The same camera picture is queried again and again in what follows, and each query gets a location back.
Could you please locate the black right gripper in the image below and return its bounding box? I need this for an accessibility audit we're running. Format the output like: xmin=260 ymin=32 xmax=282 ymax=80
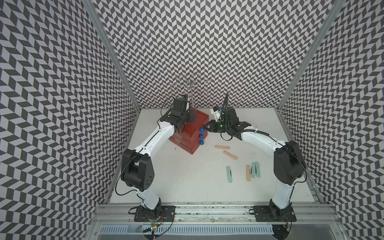
xmin=202 ymin=119 xmax=230 ymax=133

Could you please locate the red plastic drawer cabinet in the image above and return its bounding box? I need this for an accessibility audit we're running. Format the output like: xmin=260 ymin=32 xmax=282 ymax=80
xmin=169 ymin=109 xmax=210 ymax=155

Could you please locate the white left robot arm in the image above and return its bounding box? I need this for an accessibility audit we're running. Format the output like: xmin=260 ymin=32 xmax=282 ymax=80
xmin=120 ymin=95 xmax=195 ymax=211

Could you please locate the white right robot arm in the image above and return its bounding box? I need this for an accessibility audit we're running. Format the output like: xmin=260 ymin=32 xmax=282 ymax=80
xmin=204 ymin=106 xmax=307 ymax=211

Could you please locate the pink folding knife upper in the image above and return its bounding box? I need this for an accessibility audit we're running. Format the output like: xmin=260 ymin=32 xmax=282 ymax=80
xmin=215 ymin=145 xmax=231 ymax=150

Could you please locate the pink folding knife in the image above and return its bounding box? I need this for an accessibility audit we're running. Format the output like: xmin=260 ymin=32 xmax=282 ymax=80
xmin=215 ymin=145 xmax=231 ymax=150
xmin=246 ymin=165 xmax=252 ymax=182

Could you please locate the pink folding knife angled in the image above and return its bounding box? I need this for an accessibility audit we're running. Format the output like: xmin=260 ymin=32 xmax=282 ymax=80
xmin=223 ymin=151 xmax=239 ymax=160

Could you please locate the clear drinking glass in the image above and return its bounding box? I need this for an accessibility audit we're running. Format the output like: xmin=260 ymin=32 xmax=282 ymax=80
xmin=248 ymin=121 xmax=259 ymax=129

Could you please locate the mint folding knife left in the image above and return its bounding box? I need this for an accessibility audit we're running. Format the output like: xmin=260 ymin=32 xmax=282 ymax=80
xmin=226 ymin=166 xmax=233 ymax=183

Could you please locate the mint folding knife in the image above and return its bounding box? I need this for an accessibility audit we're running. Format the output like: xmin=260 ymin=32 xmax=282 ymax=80
xmin=226 ymin=166 xmax=233 ymax=183
xmin=255 ymin=162 xmax=261 ymax=178
xmin=251 ymin=162 xmax=257 ymax=179

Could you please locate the mint folding knife middle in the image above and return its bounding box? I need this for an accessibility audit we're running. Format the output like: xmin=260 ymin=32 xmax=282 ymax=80
xmin=251 ymin=162 xmax=257 ymax=179

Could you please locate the pink folding knife lower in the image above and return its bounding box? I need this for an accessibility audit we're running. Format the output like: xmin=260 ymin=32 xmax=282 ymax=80
xmin=246 ymin=165 xmax=252 ymax=182

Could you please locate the mint folding knife right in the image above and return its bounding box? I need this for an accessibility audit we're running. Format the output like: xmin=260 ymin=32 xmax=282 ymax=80
xmin=255 ymin=162 xmax=261 ymax=178

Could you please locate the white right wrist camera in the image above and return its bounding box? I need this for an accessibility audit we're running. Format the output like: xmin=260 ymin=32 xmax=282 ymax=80
xmin=210 ymin=106 xmax=222 ymax=122

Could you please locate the chrome wire stand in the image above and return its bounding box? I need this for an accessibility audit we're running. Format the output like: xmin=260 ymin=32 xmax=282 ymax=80
xmin=172 ymin=72 xmax=212 ymax=108

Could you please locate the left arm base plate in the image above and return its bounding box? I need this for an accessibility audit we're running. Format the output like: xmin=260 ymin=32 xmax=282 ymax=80
xmin=134 ymin=205 xmax=176 ymax=222

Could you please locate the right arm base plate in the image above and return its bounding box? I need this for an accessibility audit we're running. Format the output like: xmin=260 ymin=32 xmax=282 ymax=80
xmin=253 ymin=205 xmax=297 ymax=223

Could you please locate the aluminium corner post right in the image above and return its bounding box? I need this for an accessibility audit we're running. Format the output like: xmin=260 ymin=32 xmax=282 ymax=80
xmin=276 ymin=0 xmax=346 ymax=112

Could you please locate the aluminium corner post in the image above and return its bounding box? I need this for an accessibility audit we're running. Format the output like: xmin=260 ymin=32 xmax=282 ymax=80
xmin=276 ymin=0 xmax=346 ymax=112
xmin=82 ymin=0 xmax=141 ymax=113

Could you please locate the aluminium front rail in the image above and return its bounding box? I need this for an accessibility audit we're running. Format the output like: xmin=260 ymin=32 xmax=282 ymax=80
xmin=90 ymin=202 xmax=342 ymax=225

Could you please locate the aluminium corner post left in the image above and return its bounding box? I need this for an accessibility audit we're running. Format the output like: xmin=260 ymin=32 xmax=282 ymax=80
xmin=82 ymin=0 xmax=141 ymax=113

